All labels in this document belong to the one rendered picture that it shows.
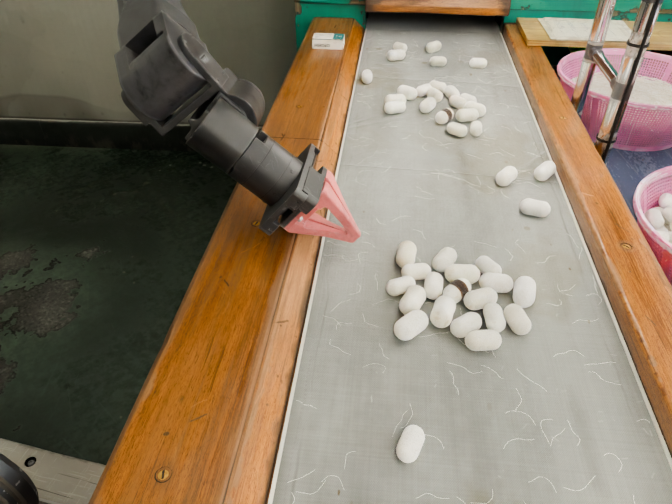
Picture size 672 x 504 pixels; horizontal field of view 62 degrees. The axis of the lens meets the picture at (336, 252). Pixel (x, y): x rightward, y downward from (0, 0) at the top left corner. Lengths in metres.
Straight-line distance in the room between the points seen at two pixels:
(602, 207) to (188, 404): 0.51
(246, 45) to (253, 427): 1.87
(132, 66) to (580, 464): 0.50
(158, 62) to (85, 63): 1.92
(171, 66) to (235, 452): 0.33
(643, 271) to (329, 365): 0.33
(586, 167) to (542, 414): 0.39
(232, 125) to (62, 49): 1.95
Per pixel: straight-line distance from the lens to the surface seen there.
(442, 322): 0.53
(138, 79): 0.55
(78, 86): 2.51
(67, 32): 2.44
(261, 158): 0.55
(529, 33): 1.25
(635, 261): 0.65
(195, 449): 0.44
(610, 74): 0.88
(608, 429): 0.52
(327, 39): 1.13
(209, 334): 0.51
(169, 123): 0.57
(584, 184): 0.76
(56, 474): 0.83
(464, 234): 0.66
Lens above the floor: 1.13
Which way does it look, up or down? 39 degrees down
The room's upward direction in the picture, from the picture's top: straight up
